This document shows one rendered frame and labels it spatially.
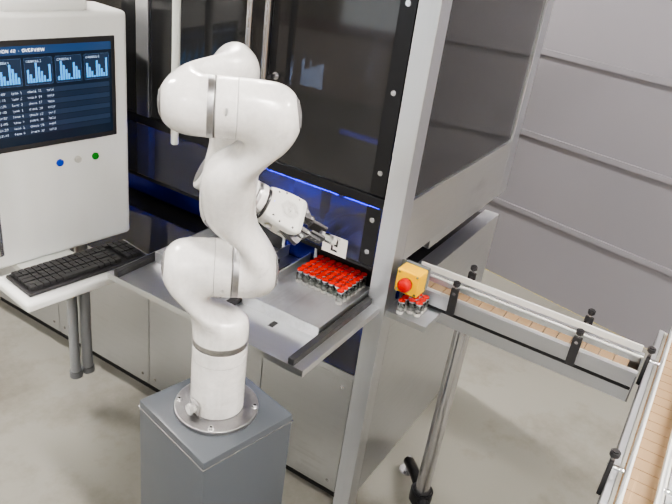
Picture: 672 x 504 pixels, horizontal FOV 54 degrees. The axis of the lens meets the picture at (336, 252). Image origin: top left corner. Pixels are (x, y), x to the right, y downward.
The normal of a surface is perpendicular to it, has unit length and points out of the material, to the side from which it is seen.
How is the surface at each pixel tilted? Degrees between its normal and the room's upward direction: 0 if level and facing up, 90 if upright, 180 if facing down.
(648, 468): 0
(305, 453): 90
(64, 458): 0
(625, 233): 90
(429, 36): 90
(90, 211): 90
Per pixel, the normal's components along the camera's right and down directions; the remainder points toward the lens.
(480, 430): 0.12, -0.88
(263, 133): 0.04, 0.77
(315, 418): -0.53, 0.33
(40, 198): 0.76, 0.38
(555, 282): -0.70, 0.25
